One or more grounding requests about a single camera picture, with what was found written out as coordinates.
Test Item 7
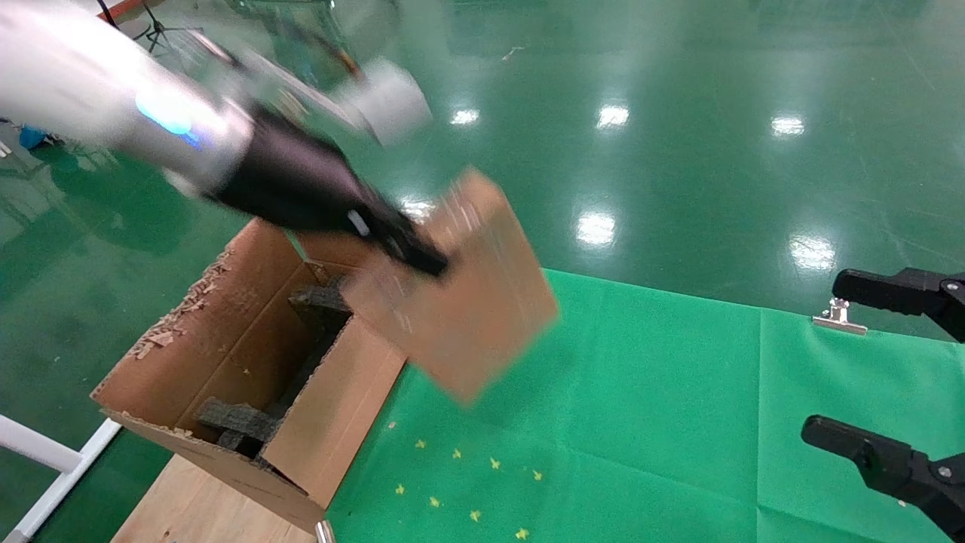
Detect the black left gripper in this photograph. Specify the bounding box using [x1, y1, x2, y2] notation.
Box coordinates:
[205, 104, 452, 278]

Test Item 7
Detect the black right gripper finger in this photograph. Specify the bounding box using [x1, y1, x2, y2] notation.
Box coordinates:
[801, 415, 965, 538]
[832, 268, 965, 345]

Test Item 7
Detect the small cardboard box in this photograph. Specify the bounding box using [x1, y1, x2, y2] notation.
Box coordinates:
[339, 167, 561, 409]

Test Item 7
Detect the large open cardboard carton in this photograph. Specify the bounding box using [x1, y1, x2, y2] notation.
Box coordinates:
[90, 217, 409, 533]

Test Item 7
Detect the green table cloth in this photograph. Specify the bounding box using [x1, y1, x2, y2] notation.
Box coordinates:
[324, 268, 965, 543]

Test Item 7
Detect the wooden board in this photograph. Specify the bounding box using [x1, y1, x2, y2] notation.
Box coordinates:
[112, 452, 319, 543]

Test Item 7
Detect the black tripod stand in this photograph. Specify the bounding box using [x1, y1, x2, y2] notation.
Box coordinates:
[134, 0, 204, 58]

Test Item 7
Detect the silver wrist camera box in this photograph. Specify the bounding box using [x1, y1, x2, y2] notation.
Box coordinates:
[226, 44, 435, 149]

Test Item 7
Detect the white metal frame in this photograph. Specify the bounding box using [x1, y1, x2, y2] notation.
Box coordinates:
[0, 413, 124, 543]

